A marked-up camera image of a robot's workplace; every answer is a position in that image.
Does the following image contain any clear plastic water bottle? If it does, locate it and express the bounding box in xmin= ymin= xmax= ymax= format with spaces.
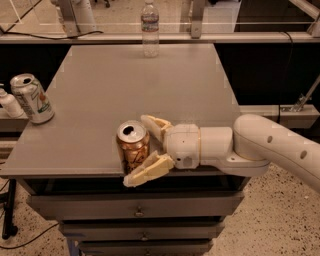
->
xmin=140 ymin=0 xmax=159 ymax=57

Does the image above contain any grey drawer cabinet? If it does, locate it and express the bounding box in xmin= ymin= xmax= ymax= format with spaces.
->
xmin=0 ymin=43 xmax=266 ymax=256

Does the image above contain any black floor cable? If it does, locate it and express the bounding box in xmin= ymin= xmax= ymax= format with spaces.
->
xmin=0 ymin=222 xmax=60 ymax=250

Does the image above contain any bottom grey drawer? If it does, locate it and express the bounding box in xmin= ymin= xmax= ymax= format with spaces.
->
xmin=79 ymin=239 xmax=212 ymax=256

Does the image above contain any grey metal rail frame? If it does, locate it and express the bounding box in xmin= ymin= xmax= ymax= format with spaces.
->
xmin=1 ymin=0 xmax=319 ymax=43

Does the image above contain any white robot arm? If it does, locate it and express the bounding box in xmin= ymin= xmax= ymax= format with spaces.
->
xmin=123 ymin=114 xmax=320 ymax=192

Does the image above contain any middle grey drawer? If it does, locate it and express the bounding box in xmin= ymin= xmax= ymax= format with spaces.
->
xmin=60 ymin=221 xmax=224 ymax=241

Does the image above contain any black cable on rail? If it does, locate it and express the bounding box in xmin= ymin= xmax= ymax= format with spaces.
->
xmin=0 ymin=25 xmax=104 ymax=40

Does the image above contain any orange soda can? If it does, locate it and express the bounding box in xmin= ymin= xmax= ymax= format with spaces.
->
xmin=116 ymin=120 xmax=150 ymax=174

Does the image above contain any grey drawer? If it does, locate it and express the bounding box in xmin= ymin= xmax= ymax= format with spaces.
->
xmin=60 ymin=221 xmax=224 ymax=241
xmin=28 ymin=191 xmax=244 ymax=220
xmin=79 ymin=239 xmax=212 ymax=256

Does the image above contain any top grey drawer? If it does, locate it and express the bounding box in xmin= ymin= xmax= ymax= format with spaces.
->
xmin=28 ymin=191 xmax=244 ymax=220

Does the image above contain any white green soda can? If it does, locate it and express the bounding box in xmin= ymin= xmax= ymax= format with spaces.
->
xmin=10 ymin=73 xmax=54 ymax=124

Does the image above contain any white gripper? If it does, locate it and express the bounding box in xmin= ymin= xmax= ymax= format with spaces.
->
xmin=123 ymin=115 xmax=200 ymax=187

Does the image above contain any black stand leg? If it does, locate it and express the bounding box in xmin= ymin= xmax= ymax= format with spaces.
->
xmin=0 ymin=179 xmax=18 ymax=240

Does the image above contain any small white bottle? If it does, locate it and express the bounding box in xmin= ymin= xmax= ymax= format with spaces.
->
xmin=0 ymin=88 xmax=24 ymax=118

